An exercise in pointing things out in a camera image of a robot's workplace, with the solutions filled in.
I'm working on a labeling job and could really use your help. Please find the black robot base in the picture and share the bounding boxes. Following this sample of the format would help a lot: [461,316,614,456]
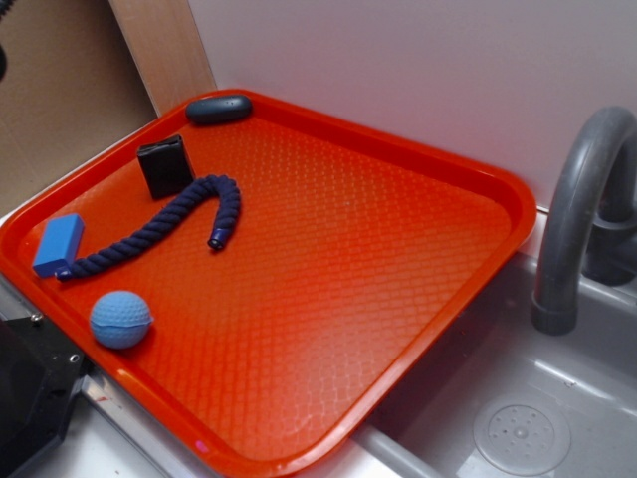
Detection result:
[1,314,89,477]

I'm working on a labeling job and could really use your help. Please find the black box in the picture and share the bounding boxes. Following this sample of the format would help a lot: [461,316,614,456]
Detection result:
[136,134,195,199]

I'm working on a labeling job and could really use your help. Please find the red plastic tray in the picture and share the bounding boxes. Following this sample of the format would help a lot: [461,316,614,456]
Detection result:
[1,94,536,477]

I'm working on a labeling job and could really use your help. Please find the dark grey oval pebble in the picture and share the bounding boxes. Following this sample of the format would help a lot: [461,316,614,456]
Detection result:
[185,95,253,124]

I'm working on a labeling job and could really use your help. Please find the light blue golf ball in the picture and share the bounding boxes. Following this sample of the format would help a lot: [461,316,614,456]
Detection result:
[90,291,153,350]

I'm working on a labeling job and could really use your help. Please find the grey plastic sink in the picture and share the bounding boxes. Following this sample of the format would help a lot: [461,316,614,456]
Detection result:
[354,255,636,477]

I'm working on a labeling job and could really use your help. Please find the blue rectangular block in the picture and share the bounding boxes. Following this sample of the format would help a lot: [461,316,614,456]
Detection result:
[32,213,85,278]

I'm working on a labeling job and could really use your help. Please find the wooden board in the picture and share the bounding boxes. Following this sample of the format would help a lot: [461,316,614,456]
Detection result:
[109,0,217,116]

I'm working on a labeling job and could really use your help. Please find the grey plastic faucet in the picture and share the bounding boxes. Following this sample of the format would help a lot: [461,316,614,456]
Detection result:
[531,107,636,336]

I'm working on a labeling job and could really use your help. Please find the dark blue rope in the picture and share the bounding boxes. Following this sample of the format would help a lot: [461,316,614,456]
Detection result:
[55,173,243,283]

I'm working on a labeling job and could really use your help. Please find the black cable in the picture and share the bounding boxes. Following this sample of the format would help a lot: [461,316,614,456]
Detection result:
[0,0,17,84]

